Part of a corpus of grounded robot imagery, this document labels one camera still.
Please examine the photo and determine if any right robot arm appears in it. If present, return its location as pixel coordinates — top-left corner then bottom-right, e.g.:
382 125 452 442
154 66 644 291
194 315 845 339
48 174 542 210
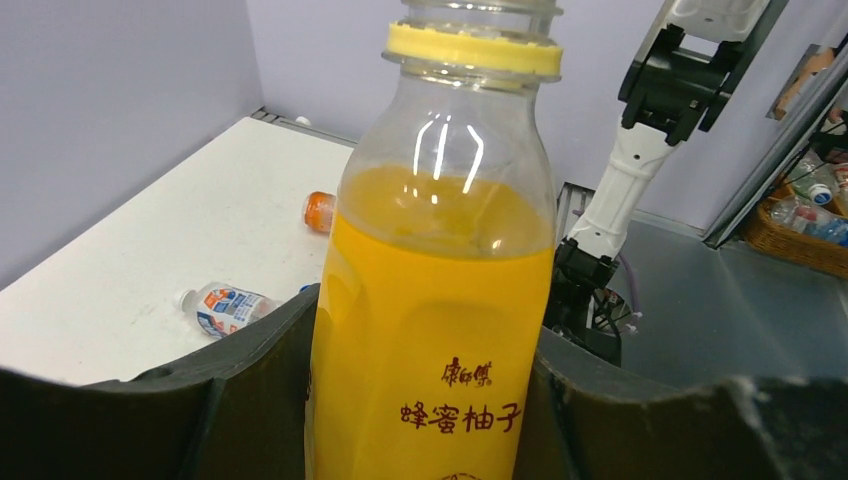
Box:
543 1 786 366

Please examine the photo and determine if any orange drink bottle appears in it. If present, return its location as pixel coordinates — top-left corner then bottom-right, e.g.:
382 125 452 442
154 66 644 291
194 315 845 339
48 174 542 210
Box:
302 191 336 234

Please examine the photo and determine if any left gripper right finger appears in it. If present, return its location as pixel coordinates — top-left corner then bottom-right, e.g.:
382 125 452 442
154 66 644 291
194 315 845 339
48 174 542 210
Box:
514 330 847 479

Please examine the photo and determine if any yellow juice bottle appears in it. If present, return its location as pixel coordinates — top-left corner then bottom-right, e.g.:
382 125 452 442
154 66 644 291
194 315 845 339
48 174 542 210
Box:
305 1 562 479

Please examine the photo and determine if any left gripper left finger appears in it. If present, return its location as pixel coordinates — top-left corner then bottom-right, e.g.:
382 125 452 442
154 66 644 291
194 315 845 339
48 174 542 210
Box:
1 285 319 479

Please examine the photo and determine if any wicker basket with bottles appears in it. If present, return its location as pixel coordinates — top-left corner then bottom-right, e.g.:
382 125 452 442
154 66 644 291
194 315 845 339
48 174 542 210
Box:
741 150 847 279

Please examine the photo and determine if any clear water bottle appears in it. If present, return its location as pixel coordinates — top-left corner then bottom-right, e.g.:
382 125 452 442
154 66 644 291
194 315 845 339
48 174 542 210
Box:
173 282 281 338

